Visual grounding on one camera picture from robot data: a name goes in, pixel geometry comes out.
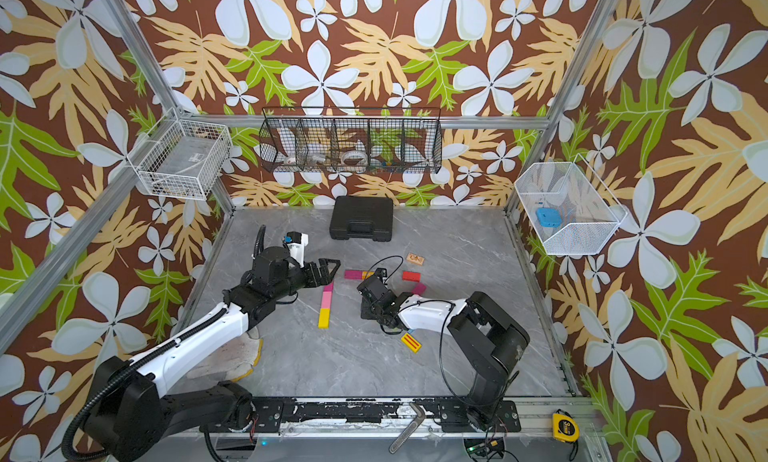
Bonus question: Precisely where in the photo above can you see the blue object in basket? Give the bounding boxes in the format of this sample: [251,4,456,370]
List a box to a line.
[535,207,563,229]

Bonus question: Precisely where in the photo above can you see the magenta block top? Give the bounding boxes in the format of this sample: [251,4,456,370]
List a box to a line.
[344,270,363,280]

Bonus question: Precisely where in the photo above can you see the light pink block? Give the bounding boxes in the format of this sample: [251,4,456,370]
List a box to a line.
[321,291,333,310]

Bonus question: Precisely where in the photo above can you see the black plastic tool case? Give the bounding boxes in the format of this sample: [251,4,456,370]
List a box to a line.
[329,196,394,242]

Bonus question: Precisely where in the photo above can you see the yellow tape measure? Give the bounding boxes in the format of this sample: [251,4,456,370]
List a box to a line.
[552,409,580,444]

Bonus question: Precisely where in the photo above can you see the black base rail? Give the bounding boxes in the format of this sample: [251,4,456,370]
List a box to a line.
[193,396,522,434]

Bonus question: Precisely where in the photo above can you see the black wire basket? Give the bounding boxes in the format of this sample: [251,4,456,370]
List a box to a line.
[256,106,444,174]

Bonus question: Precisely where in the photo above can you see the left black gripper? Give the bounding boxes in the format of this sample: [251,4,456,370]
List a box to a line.
[272,258,340,303]

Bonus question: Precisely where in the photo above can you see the yellow red striped block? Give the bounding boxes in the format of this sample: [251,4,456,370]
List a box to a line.
[401,333,422,353]

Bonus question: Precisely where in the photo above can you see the white wire basket left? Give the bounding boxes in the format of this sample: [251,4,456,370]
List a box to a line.
[131,109,232,201]

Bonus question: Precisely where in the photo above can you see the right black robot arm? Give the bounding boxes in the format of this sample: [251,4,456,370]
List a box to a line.
[357,271,530,430]

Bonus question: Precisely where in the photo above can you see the grey metal bracket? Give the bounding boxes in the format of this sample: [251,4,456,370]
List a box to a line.
[388,402,426,455]

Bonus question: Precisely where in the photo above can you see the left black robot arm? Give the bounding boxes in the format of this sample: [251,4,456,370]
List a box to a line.
[61,246,341,461]

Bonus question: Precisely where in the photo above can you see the white mesh basket right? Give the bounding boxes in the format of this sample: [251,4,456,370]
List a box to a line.
[514,162,628,258]

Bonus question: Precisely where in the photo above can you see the monkey picture wood block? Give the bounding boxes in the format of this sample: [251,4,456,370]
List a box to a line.
[406,254,425,266]

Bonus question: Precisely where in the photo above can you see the white work glove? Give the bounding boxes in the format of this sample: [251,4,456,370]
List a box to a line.
[186,335,263,382]

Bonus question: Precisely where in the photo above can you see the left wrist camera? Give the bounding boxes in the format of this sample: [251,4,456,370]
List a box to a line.
[284,231,308,267]

